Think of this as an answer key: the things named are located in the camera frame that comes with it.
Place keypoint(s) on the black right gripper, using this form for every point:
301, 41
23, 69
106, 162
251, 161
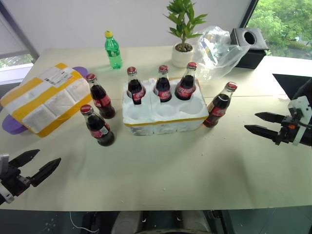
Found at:
288, 131

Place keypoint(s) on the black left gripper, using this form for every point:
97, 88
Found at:
14, 180

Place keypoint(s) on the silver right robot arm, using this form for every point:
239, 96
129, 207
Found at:
307, 89

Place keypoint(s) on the glass cola bottle red cap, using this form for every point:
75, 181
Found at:
162, 87
98, 129
102, 100
218, 108
185, 87
135, 89

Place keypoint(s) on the white yellow taped package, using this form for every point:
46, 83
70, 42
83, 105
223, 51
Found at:
46, 97

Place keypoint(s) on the black tissue box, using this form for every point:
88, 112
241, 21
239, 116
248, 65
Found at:
240, 37

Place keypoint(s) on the white foam bottle tray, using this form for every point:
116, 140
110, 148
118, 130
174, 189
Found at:
165, 117

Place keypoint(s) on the purple flat tray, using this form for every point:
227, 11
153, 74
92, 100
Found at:
12, 125

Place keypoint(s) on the black rectangular panel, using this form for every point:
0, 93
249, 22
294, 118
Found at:
292, 81

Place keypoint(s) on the clear plastic bag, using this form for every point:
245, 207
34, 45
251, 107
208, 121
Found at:
217, 53

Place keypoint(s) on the grey rounded shape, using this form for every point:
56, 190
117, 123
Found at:
195, 223
126, 223

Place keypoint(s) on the green plant in white pot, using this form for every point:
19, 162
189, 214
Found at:
182, 54

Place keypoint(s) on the green soda bottle yellow cap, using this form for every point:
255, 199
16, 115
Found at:
113, 53

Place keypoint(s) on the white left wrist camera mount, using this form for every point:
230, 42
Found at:
7, 193

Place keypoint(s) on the dark window frame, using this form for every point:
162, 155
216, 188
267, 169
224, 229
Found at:
248, 12
22, 31

